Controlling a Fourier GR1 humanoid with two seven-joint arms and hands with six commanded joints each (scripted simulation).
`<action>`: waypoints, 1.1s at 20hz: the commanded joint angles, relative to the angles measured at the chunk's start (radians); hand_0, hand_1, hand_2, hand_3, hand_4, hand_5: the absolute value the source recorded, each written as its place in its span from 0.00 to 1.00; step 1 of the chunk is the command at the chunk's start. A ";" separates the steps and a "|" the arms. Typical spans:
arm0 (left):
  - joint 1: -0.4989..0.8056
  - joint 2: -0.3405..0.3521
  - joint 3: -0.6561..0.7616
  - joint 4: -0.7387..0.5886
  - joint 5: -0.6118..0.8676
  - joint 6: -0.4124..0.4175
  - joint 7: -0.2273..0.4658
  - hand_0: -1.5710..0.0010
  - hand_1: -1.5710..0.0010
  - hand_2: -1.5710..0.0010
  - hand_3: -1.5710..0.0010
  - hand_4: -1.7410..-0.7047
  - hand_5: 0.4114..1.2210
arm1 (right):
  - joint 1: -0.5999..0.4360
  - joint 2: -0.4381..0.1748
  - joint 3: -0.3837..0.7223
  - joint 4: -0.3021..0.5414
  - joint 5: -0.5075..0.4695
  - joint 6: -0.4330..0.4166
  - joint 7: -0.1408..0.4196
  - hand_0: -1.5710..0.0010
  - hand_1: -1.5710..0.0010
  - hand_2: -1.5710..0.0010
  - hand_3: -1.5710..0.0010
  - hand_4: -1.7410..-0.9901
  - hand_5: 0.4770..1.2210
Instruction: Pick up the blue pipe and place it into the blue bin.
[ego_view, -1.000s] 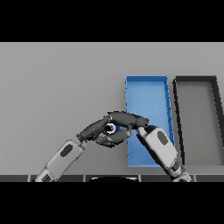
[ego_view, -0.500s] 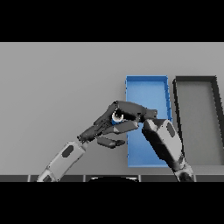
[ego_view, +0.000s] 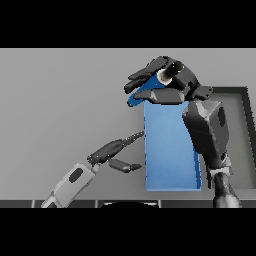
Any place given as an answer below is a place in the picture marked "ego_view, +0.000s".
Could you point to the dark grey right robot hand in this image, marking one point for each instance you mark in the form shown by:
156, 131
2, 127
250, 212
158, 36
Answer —
173, 80

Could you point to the blue bin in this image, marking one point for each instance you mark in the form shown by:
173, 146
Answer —
168, 150

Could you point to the dark grey bin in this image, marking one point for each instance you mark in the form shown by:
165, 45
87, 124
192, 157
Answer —
241, 140

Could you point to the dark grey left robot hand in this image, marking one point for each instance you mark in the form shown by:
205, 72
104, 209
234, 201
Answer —
108, 152

